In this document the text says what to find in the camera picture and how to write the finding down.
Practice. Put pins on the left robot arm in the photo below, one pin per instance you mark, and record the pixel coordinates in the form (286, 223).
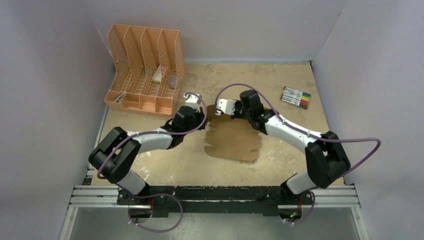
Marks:
(115, 154)

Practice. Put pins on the aluminium rail frame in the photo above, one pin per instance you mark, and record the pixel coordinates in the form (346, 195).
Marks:
(107, 196)

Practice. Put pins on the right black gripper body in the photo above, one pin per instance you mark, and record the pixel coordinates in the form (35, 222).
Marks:
(236, 110)

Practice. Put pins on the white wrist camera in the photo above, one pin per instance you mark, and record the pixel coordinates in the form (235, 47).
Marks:
(194, 101)
(225, 107)

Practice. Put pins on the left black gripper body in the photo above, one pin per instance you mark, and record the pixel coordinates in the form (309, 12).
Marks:
(197, 121)

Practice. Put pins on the small grey object in organizer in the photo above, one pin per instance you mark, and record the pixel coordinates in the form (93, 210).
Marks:
(172, 82)

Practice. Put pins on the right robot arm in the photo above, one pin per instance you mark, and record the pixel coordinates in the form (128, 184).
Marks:
(326, 160)

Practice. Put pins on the white card in organizer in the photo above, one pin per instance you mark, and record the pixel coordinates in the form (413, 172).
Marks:
(157, 76)

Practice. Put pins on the brown cardboard box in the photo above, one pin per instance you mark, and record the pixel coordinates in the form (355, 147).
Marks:
(232, 139)

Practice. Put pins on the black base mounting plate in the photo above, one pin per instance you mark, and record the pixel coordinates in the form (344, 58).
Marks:
(269, 201)

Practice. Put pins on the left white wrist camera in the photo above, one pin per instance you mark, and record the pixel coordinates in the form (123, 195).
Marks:
(194, 101)

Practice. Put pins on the pack of coloured markers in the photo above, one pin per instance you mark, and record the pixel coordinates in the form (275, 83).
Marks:
(295, 97)

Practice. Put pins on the orange plastic file organizer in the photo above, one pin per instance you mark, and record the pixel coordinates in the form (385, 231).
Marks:
(137, 51)

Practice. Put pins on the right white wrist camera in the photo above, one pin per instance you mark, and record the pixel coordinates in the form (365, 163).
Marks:
(225, 107)

